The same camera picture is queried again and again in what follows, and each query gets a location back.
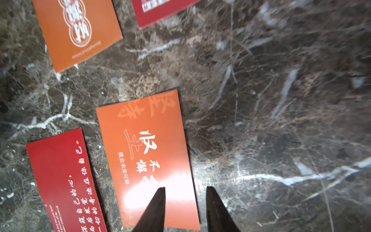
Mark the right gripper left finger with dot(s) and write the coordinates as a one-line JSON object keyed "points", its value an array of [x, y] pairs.
{"points": [[153, 218]]}

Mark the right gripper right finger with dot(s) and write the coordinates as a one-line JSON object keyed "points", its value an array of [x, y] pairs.
{"points": [[218, 218]]}

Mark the orange postcard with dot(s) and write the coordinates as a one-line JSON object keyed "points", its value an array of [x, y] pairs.
{"points": [[75, 31], [145, 145]]}

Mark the red dream postcard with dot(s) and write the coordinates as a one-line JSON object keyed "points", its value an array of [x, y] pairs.
{"points": [[151, 11]]}

